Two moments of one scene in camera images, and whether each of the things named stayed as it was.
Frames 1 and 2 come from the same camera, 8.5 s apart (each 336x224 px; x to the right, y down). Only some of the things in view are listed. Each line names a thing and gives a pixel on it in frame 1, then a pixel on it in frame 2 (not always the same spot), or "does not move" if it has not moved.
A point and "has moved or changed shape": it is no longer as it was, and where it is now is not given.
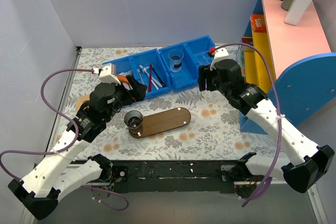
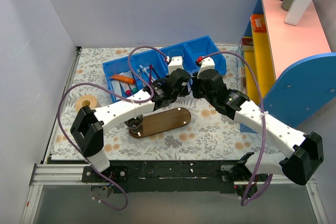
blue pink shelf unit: x=292 y=64 does not move
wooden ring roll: x=82 y=98 does not move
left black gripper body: x=128 y=89 to x=184 y=87
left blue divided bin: x=148 y=68 does not move
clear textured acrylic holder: x=204 y=58 has moved or changed shape
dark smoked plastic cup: x=134 y=119 does not move
